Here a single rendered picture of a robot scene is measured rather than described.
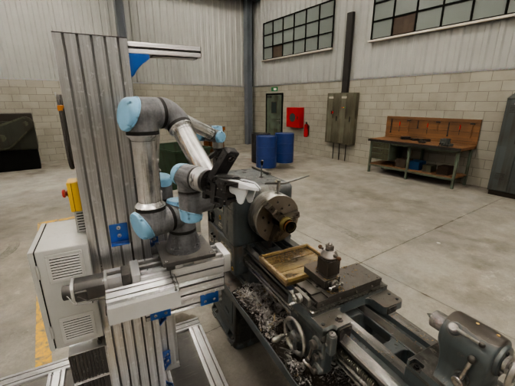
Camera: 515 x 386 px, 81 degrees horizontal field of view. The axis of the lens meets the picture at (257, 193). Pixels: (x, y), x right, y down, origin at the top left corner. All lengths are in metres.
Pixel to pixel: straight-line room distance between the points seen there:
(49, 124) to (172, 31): 5.16
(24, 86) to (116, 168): 10.17
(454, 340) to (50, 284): 1.47
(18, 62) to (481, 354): 11.52
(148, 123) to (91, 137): 0.32
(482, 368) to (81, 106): 1.58
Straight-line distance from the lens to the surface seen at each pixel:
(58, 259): 1.48
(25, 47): 11.62
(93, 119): 1.38
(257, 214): 1.84
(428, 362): 1.32
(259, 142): 8.41
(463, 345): 1.17
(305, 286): 1.48
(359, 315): 1.60
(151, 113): 1.16
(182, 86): 12.36
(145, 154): 1.18
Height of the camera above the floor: 1.79
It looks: 17 degrees down
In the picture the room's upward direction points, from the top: straight up
